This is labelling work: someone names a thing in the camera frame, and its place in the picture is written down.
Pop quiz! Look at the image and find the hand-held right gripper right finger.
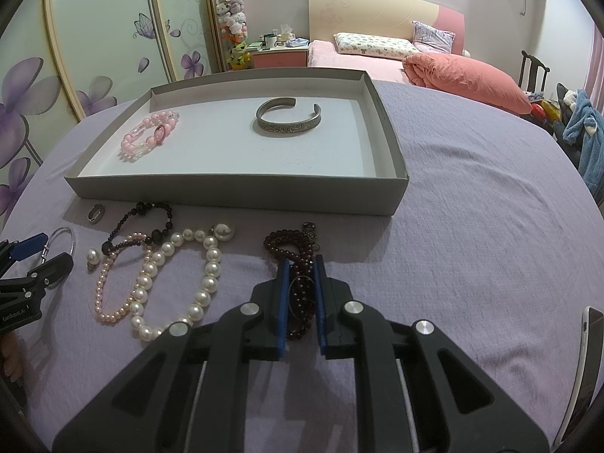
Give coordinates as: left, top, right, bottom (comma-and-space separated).
314, 255, 551, 453

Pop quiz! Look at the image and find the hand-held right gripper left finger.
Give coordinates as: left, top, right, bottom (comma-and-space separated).
52, 259, 290, 453

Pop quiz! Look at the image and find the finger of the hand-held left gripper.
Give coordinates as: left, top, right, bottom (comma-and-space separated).
0, 253, 74, 294
0, 232, 49, 275

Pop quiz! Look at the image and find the thin silver bangle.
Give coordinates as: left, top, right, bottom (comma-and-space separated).
42, 227, 76, 266

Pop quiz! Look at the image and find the small pink pearl bracelet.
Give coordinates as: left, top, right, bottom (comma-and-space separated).
94, 232, 154, 324

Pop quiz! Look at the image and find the dark red bead bracelet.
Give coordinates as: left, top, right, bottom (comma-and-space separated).
263, 222, 322, 341

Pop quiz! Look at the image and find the large white pearl necklace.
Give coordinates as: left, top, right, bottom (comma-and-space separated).
129, 229, 222, 343

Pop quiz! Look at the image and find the black bead bracelet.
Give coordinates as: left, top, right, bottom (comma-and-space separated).
101, 201, 174, 256

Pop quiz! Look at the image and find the grey cardboard tray box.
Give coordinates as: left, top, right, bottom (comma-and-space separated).
63, 67, 409, 216

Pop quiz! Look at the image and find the person's left hand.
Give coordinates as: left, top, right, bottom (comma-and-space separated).
0, 333, 23, 383

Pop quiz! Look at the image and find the purple tablecloth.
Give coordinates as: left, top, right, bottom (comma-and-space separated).
0, 78, 604, 453

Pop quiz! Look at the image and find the engraved silver cuff bangle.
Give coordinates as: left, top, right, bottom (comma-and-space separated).
256, 97, 324, 137

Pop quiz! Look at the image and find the floral sliding-door wardrobe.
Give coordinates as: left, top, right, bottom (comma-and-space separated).
0, 0, 225, 227

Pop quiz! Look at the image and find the pink and white nightstand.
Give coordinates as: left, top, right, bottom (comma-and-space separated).
251, 40, 310, 71

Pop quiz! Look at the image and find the floral white pillow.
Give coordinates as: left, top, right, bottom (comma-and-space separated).
333, 32, 421, 61

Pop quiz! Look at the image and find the folded coral quilt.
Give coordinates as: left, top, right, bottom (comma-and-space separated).
403, 53, 534, 115

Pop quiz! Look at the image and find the white-edged smartphone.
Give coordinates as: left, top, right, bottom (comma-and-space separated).
552, 306, 604, 444

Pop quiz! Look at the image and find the hanging column of plush toys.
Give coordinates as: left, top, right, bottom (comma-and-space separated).
214, 0, 253, 72

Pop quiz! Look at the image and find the purple patterned pillow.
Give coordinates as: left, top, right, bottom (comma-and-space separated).
411, 21, 456, 54

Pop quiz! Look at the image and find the bed with pink sheet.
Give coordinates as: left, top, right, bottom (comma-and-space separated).
307, 0, 534, 116

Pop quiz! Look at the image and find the colourful pile of clothes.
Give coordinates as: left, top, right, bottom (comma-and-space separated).
531, 92, 563, 124

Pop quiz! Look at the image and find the dark wooden chair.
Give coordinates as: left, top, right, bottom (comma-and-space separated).
518, 50, 550, 92

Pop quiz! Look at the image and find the blue bathrobe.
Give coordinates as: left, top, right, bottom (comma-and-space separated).
561, 89, 604, 190

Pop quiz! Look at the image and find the pink curtain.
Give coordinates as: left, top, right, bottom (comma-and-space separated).
585, 23, 604, 114

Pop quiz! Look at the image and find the pink bead bracelet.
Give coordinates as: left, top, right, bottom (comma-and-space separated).
120, 110, 181, 162

